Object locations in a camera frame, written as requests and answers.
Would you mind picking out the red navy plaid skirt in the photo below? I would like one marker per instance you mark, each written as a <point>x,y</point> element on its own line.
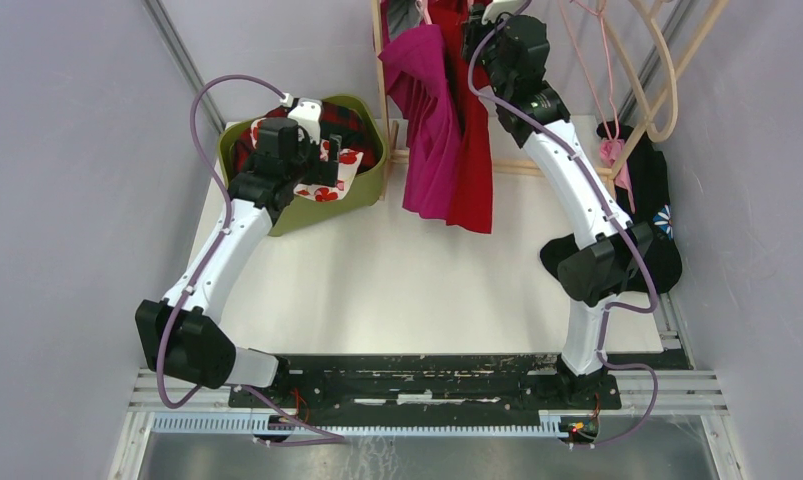
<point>335,119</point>

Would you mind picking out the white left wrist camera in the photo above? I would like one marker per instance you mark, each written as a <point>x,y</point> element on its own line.
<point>307,113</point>

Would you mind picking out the olive green plastic basket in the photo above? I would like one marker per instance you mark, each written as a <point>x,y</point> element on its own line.
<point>302,213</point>

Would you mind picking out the grey garment on rack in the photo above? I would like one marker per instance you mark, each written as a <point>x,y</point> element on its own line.
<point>398,16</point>

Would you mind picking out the pink hanger of magenta skirt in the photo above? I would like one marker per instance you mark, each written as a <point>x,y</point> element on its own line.
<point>422,7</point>

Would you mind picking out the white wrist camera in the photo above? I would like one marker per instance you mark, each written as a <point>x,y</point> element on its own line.
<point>496,8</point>
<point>307,113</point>

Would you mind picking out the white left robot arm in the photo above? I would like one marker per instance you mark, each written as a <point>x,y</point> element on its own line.
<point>180,333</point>

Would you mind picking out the wooden clothes rack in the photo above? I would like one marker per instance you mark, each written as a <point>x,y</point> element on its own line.
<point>638,107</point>

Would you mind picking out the magenta pleated skirt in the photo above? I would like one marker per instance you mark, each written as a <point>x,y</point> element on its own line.
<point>416,80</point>

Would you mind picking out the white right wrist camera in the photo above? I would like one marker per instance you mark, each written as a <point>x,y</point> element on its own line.
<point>496,8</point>

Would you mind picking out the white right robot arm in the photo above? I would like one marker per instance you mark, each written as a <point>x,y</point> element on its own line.
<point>611,247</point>

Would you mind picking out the pink cloth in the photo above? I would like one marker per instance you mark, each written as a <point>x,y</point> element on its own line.
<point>610,151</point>

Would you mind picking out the black shirt with flower print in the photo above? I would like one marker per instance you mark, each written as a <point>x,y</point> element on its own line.
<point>647,200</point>

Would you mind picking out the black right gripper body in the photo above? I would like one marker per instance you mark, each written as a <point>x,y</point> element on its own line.
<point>495,73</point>

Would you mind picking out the red dress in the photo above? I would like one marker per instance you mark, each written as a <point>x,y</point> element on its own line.
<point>472,202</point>

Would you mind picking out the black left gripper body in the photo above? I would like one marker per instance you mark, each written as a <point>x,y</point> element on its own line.
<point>307,167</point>

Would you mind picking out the pink wire hanger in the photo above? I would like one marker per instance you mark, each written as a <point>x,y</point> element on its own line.
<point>597,72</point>

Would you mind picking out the white red floral garment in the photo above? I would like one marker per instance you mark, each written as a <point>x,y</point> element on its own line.
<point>343,153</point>

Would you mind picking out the aluminium corner rail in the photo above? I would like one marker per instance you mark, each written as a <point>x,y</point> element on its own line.
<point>181,55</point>

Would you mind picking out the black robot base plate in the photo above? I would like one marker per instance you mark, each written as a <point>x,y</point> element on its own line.
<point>434,390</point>

